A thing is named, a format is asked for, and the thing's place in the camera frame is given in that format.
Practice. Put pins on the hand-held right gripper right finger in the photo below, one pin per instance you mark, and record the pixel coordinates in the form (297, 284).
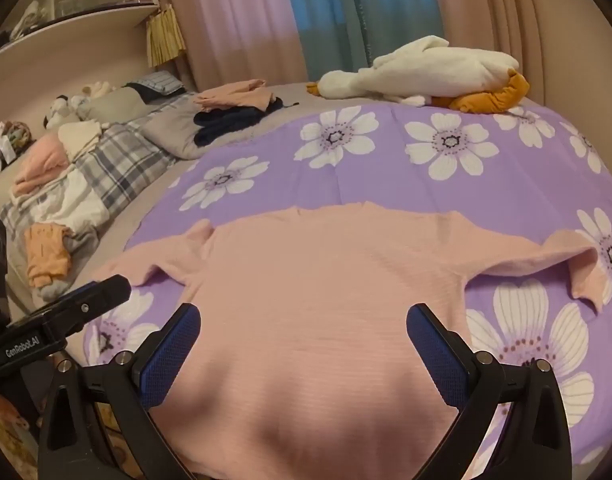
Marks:
(436, 355)

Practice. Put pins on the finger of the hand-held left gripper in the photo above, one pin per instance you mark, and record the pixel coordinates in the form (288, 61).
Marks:
(98, 296)

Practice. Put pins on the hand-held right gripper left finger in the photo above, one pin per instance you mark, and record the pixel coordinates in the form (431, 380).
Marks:
(171, 355)

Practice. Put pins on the pink ribbed sweater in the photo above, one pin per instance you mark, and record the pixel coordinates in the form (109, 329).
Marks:
(311, 310)

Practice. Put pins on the navy folded clothes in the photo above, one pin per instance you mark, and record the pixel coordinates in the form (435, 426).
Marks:
(226, 120)

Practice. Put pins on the orange small garment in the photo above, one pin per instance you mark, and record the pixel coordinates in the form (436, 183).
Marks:
(46, 255)

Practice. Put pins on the yellow patterned cloth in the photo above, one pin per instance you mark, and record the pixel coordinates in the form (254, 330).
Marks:
(6, 425)

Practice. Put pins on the beige bed sheet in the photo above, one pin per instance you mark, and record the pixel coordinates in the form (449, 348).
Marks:
(136, 210)

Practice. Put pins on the white printed garment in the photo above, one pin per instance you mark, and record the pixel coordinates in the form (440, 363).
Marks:
(71, 205)

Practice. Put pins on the plaid pillow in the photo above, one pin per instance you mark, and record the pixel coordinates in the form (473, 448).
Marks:
(116, 160)

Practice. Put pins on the pink folded cloth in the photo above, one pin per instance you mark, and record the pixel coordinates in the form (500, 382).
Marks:
(41, 160)

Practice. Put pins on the cream folded garment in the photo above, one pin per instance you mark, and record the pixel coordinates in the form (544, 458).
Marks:
(78, 135)

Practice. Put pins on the woven basket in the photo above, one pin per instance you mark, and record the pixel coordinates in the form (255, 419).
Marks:
(16, 135)

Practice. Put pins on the purple floral blanket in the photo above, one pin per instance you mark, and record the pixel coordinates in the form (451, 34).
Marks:
(386, 180)

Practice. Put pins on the black and white plush toy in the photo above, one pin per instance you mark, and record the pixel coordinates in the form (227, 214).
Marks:
(61, 110)

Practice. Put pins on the grey pillow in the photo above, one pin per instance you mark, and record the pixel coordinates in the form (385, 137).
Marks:
(116, 105)

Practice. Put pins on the striped pillow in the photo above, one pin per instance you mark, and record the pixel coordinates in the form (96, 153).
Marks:
(158, 81)

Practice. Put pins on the peach folded garment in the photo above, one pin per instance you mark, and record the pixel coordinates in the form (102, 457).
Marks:
(231, 92)

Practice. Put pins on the yellow pleated cloth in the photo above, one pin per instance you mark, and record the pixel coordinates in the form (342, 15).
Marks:
(163, 35)

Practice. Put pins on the beige shelf cabinet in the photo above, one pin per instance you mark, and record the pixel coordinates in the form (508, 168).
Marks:
(86, 25)

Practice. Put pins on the white goose plush toy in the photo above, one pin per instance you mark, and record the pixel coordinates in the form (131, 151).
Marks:
(436, 67)

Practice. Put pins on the pink curtain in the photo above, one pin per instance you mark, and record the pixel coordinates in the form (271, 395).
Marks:
(236, 10)

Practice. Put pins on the blue curtain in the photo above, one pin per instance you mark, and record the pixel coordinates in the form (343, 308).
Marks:
(336, 10)

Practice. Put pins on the beige curtain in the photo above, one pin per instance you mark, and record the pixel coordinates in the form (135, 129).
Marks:
(536, 10)

